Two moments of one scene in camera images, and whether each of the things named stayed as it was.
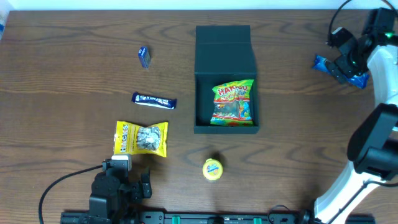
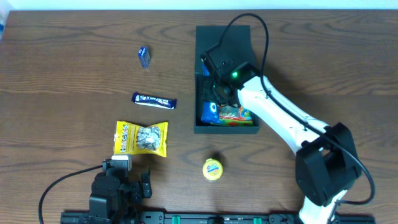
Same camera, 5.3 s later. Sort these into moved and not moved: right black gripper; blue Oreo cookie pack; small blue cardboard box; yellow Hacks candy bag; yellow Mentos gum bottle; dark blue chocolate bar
Moved: blue Oreo cookie pack; right black gripper
Not moved: yellow Mentos gum bottle; dark blue chocolate bar; yellow Hacks candy bag; small blue cardboard box
